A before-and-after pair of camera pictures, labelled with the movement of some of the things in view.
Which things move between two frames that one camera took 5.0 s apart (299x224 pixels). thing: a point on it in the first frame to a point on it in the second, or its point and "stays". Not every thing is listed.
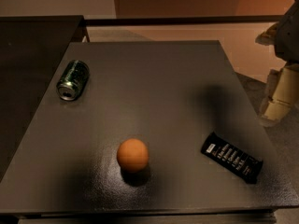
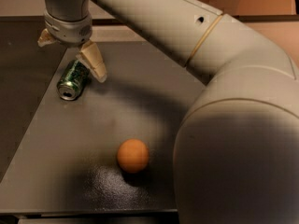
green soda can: (73, 79) stays
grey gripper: (288, 37) to (69, 31)
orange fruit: (133, 155) stays
